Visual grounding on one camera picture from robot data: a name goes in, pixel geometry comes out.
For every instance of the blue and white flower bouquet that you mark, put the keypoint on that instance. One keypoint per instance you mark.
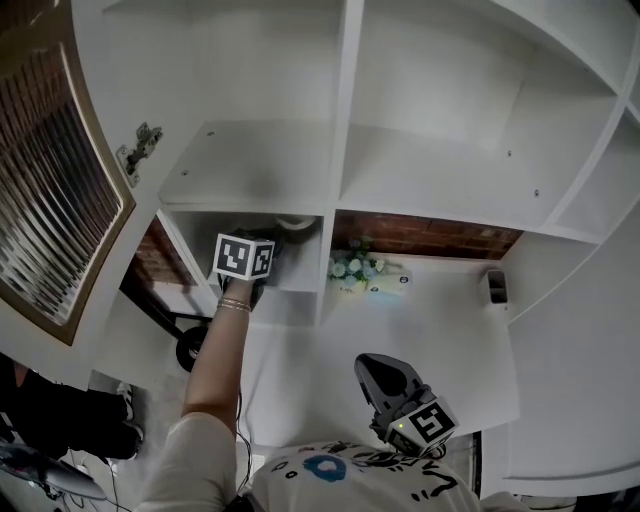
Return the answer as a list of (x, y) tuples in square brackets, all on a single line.
[(352, 267)]

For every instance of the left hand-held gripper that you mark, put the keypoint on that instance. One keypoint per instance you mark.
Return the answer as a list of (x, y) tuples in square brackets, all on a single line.
[(242, 260)]

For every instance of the gold framed glass cabinet door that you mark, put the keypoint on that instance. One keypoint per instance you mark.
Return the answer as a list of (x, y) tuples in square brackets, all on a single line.
[(45, 175)]

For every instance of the white shelf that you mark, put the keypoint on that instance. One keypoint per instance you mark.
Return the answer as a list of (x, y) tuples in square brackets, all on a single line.
[(430, 165)]

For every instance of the white cup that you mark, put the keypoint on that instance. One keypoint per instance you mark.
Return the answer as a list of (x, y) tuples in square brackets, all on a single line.
[(299, 223)]

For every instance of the person's left forearm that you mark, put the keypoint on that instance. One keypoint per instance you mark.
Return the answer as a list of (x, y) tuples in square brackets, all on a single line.
[(220, 360)]

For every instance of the white printed T-shirt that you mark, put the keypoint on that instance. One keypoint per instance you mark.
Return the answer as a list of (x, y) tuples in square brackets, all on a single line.
[(200, 470)]

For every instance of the grey curved object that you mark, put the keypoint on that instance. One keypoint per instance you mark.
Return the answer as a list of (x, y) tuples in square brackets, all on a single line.
[(45, 472)]

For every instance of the black wheeled cart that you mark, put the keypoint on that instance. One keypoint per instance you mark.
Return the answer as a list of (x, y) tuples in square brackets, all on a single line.
[(189, 350)]

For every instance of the metal cabinet door hinge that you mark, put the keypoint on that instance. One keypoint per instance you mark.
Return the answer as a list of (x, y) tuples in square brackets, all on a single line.
[(140, 150)]

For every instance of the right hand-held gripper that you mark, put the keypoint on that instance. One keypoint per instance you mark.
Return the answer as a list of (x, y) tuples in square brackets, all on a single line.
[(395, 395)]

